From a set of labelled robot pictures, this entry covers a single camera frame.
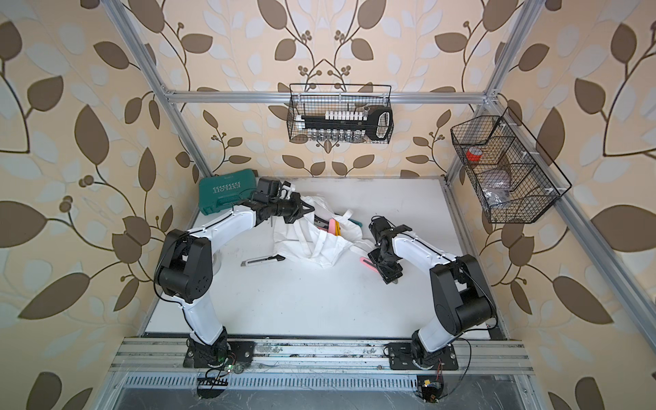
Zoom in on pink knife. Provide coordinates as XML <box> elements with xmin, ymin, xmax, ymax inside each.
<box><xmin>360</xmin><ymin>257</ymin><xmax>378</xmax><ymax>272</ymax></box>
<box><xmin>328</xmin><ymin>219</ymin><xmax>338</xmax><ymax>236</ymax></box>

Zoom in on white printed tote pouch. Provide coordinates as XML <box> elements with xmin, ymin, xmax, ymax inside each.
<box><xmin>273</xmin><ymin>196</ymin><xmax>374</xmax><ymax>268</ymax></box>

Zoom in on back black wire basket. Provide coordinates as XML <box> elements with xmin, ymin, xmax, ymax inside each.
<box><xmin>286</xmin><ymin>82</ymin><xmax>395</xmax><ymax>144</ymax></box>

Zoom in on silver black utility knife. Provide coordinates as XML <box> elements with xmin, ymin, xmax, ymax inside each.
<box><xmin>241</xmin><ymin>255</ymin><xmax>285</xmax><ymax>268</ymax></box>

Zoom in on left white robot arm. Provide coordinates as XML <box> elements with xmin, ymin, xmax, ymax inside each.
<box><xmin>154</xmin><ymin>192</ymin><xmax>314</xmax><ymax>347</ymax></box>

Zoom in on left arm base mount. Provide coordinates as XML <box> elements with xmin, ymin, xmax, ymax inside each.
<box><xmin>183</xmin><ymin>338</ymin><xmax>256</xmax><ymax>373</ymax></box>

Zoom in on aluminium front rail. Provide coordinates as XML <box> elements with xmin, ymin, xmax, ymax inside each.
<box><xmin>110</xmin><ymin>338</ymin><xmax>535</xmax><ymax>376</ymax></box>

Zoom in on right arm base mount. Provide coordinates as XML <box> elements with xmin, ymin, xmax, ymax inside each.
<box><xmin>384</xmin><ymin>341</ymin><xmax>459</xmax><ymax>372</ymax></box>

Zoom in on red item in basket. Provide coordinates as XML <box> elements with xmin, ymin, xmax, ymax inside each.
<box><xmin>466</xmin><ymin>146</ymin><xmax>483</xmax><ymax>163</ymax></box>

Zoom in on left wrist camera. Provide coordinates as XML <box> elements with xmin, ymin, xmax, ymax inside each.
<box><xmin>251</xmin><ymin>177</ymin><xmax>296</xmax><ymax>203</ymax></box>

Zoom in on right black wire basket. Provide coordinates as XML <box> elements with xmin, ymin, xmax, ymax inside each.
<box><xmin>450</xmin><ymin>108</ymin><xmax>572</xmax><ymax>224</ymax></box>

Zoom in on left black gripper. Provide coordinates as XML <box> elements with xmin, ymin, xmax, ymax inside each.
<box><xmin>266</xmin><ymin>192</ymin><xmax>315</xmax><ymax>222</ymax></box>

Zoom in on black wire basket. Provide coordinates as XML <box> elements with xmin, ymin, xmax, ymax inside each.
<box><xmin>286</xmin><ymin>82</ymin><xmax>395</xmax><ymax>144</ymax></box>
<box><xmin>450</xmin><ymin>108</ymin><xmax>572</xmax><ymax>224</ymax></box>

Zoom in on green plastic tool case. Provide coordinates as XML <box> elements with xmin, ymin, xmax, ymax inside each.
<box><xmin>198</xmin><ymin>169</ymin><xmax>256</xmax><ymax>215</ymax></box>

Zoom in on clear plastic bag in basket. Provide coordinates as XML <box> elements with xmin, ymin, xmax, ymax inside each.
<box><xmin>479</xmin><ymin>169</ymin><xmax>511</xmax><ymax>206</ymax></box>

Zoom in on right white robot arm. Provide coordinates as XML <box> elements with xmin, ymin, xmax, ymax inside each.
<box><xmin>368</xmin><ymin>215</ymin><xmax>496</xmax><ymax>360</ymax></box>

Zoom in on black socket bit holder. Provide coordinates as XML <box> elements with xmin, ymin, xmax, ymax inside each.
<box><xmin>288</xmin><ymin>105</ymin><xmax>394</xmax><ymax>142</ymax></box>

